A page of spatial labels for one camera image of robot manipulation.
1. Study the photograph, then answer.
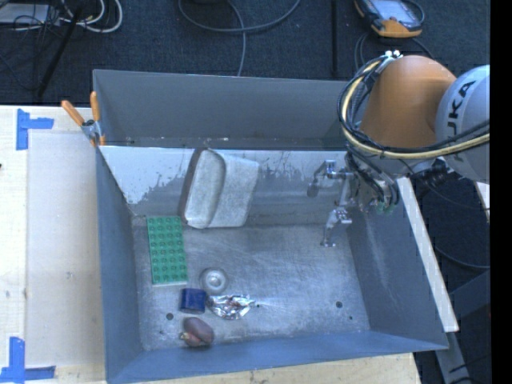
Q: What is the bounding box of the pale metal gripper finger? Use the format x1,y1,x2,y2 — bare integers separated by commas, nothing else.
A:
306,159,349,198
320,208,354,249

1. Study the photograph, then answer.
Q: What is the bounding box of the grey metal bin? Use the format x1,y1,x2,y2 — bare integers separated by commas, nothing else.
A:
92,69,460,384

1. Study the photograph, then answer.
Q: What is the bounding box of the pale grey plastic tub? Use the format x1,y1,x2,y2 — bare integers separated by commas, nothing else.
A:
178,147,261,230

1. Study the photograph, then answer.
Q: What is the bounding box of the crumpled silver foil wrapper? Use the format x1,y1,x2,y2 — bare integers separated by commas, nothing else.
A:
205,293,258,321

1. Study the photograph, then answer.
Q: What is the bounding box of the small blue cup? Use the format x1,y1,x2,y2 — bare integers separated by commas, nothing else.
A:
178,287,208,314

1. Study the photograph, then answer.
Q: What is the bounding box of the green studded flat block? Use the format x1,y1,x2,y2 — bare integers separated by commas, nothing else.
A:
146,215,190,287

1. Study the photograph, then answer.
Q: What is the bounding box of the brown toy potato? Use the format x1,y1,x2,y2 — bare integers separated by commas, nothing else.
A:
178,316,215,349

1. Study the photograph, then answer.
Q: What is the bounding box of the pale flat board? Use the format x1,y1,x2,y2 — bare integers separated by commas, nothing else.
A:
24,128,106,370

